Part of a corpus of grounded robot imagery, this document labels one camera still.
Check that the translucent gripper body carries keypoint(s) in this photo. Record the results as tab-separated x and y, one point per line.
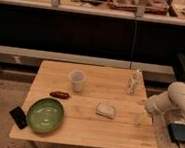
140	119

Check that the blue box on floor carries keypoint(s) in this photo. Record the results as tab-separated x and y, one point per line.
177	132

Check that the white sponge in wrapper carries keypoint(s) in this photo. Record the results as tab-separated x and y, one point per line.
106	110

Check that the wooden folding table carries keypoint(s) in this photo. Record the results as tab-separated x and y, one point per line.
82	125

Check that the translucent plastic cup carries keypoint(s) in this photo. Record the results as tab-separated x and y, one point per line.
77	78

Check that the dark red sausage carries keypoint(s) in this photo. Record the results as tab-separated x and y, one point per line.
60	95

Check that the green ceramic bowl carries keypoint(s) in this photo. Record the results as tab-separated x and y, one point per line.
45	115

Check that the wicker basket on shelf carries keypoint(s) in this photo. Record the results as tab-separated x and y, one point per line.
159	7

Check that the black smartphone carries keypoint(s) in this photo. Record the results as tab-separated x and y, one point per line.
19	117

